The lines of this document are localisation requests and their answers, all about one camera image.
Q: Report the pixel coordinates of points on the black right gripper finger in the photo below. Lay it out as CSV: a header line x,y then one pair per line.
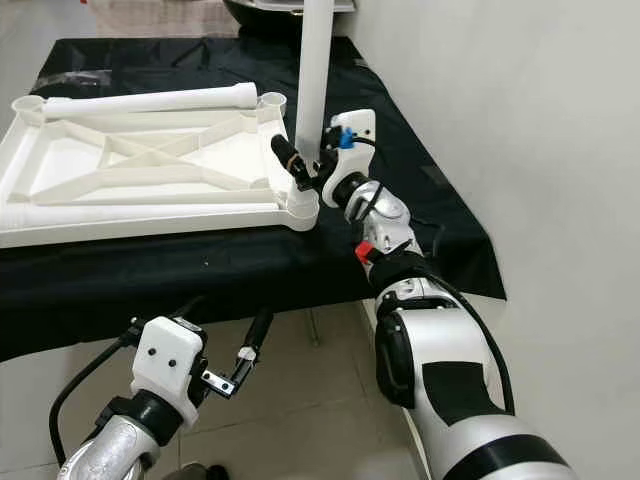
x,y
287,158

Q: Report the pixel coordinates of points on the clear tape strip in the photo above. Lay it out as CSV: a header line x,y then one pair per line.
x,y
95,80

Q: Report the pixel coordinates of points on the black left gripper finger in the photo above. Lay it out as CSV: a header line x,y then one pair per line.
x,y
257,335
188,306

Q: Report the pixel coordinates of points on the white plastic children table top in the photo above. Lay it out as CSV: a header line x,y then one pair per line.
x,y
150,160

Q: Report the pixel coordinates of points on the black tablecloth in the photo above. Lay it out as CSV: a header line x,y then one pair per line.
x,y
160,280

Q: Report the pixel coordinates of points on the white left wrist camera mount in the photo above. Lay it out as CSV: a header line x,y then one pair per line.
x,y
165,360

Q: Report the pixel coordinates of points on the black wok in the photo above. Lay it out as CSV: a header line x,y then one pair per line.
x,y
260,12

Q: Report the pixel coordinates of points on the beige woven mat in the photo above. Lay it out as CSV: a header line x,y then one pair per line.
x,y
160,18

